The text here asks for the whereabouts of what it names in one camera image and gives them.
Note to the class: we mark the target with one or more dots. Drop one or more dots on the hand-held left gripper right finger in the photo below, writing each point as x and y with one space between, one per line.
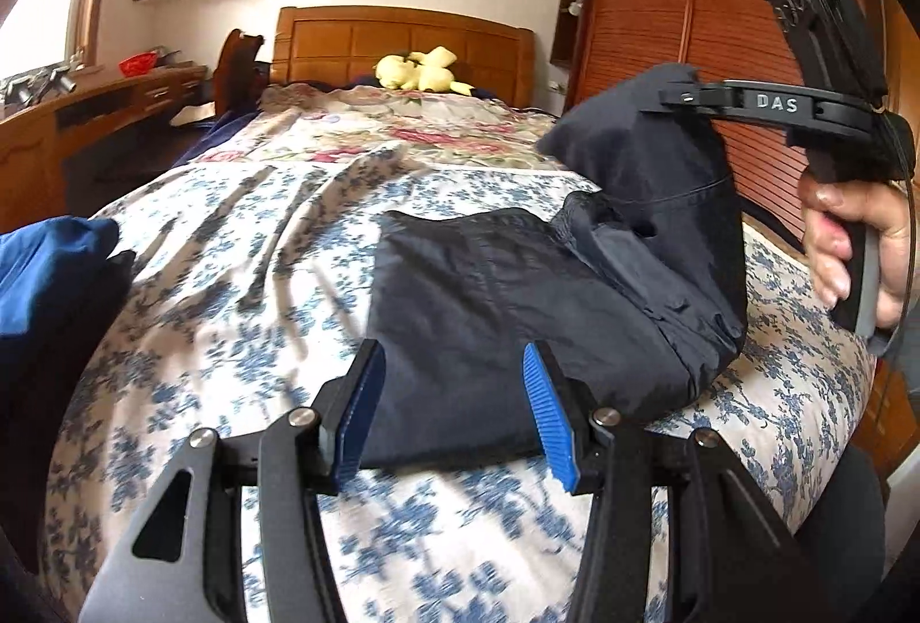
550 422

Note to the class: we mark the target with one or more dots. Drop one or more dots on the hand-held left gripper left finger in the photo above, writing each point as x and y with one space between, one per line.
359 407

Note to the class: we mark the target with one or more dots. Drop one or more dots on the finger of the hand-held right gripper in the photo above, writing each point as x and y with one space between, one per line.
683 97

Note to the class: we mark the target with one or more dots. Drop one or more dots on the dark navy jacket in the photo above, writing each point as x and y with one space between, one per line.
489 307

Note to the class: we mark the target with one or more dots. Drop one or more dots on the person's right hand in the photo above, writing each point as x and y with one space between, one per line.
826 235

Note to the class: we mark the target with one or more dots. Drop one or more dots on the blue floral bedsheet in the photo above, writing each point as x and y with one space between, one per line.
251 278

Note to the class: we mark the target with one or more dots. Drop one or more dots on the yellow plush toy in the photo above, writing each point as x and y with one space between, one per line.
424 73

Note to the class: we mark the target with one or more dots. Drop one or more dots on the pink floral quilt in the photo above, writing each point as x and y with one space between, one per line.
374 127

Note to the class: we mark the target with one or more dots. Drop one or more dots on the dark blue blanket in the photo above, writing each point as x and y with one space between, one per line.
215 138

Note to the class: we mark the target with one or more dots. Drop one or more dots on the dark cloth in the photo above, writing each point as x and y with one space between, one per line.
43 415

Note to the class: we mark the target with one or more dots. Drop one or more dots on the bright blue garment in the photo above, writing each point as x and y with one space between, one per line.
50 264

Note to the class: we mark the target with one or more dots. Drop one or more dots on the wooden bed headboard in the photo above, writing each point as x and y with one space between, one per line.
338 41

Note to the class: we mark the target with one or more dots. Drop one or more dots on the wooden chair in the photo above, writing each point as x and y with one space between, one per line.
233 62

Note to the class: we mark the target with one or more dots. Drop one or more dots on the red bowl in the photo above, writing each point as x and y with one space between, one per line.
136 65

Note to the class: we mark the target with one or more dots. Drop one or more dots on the wooden desk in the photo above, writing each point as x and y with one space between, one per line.
36 149

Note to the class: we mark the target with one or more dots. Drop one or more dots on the shiny metal desk items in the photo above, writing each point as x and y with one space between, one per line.
43 84

